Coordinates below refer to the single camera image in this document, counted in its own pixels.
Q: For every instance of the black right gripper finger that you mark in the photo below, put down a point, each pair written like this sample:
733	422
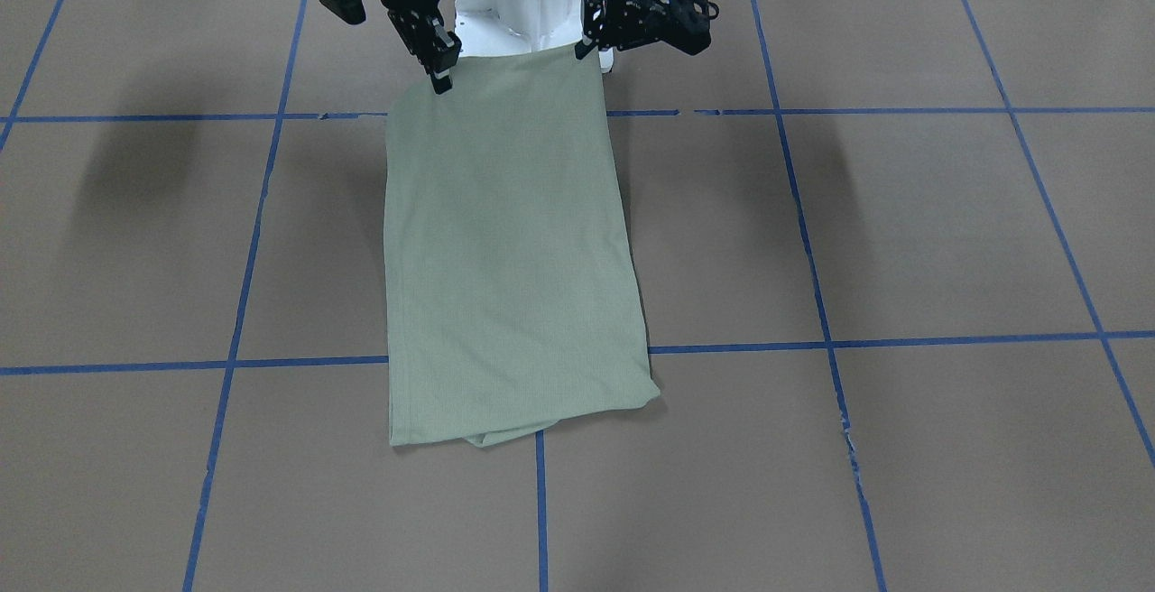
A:
442	53

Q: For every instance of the olive green long-sleeve shirt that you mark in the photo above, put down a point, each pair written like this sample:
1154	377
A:
511	298

